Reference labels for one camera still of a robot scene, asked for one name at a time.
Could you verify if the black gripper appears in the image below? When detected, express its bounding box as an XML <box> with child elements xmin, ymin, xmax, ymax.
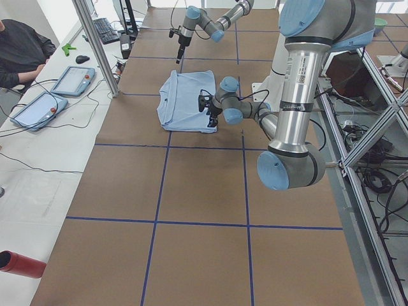
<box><xmin>198</xmin><ymin>90</ymin><xmax>222</xmax><ymax>128</ymax></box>
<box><xmin>169</xmin><ymin>26</ymin><xmax>191</xmax><ymax>64</ymax></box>

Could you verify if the light blue t-shirt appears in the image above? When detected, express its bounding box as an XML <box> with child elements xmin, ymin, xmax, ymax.
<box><xmin>157</xmin><ymin>70</ymin><xmax>217</xmax><ymax>133</ymax></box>

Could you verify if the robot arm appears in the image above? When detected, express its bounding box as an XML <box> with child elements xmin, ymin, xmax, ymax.
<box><xmin>169</xmin><ymin>0</ymin><xmax>254</xmax><ymax>64</ymax></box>
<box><xmin>198</xmin><ymin>1</ymin><xmax>376</xmax><ymax>190</ymax></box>

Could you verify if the black power adapter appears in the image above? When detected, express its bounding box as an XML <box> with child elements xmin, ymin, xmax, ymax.
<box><xmin>120</xmin><ymin>34</ymin><xmax>132</xmax><ymax>59</ymax></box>

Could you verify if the black keyboard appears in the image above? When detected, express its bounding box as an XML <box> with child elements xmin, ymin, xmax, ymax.
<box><xmin>92</xmin><ymin>18</ymin><xmax>120</xmax><ymax>45</ymax></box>

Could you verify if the black computer mouse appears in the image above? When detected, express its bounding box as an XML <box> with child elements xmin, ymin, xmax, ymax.
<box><xmin>75</xmin><ymin>55</ymin><xmax>90</xmax><ymax>64</ymax></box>

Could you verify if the brown paper table cover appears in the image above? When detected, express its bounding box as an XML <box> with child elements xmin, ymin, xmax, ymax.
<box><xmin>32</xmin><ymin>8</ymin><xmax>365</xmax><ymax>305</ymax></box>

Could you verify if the upper blue teach pendant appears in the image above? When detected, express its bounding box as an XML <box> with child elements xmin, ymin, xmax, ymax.
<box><xmin>50</xmin><ymin>66</ymin><xmax>96</xmax><ymax>97</ymax></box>

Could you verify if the blue teach pendant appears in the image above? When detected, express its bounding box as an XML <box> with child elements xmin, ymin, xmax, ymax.
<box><xmin>50</xmin><ymin>66</ymin><xmax>96</xmax><ymax>97</ymax></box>
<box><xmin>10</xmin><ymin>91</ymin><xmax>68</xmax><ymax>131</ymax></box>

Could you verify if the green plastic tool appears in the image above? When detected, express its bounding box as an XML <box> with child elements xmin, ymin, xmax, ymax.
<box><xmin>61</xmin><ymin>43</ymin><xmax>77</xmax><ymax>57</ymax></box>

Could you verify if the lower blue teach pendant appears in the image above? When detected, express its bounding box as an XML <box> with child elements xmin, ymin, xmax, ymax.
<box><xmin>10</xmin><ymin>91</ymin><xmax>68</xmax><ymax>131</ymax></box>

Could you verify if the person in black shirt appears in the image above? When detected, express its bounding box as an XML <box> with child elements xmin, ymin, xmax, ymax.
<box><xmin>1</xmin><ymin>19</ymin><xmax>57</xmax><ymax>89</ymax></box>

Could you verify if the red bottle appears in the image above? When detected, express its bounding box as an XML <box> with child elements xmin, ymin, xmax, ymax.
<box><xmin>1</xmin><ymin>251</ymin><xmax>47</xmax><ymax>279</ymax></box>

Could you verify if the white central robot pedestal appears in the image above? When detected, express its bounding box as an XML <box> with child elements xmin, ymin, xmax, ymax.
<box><xmin>252</xmin><ymin>34</ymin><xmax>302</xmax><ymax>117</ymax></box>

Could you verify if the aluminium frame post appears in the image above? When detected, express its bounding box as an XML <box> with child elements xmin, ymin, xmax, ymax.
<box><xmin>72</xmin><ymin>0</ymin><xmax>119</xmax><ymax>98</ymax></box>

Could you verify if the black cable on table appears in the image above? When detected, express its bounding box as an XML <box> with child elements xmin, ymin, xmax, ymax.
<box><xmin>0</xmin><ymin>79</ymin><xmax>99</xmax><ymax>175</ymax></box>

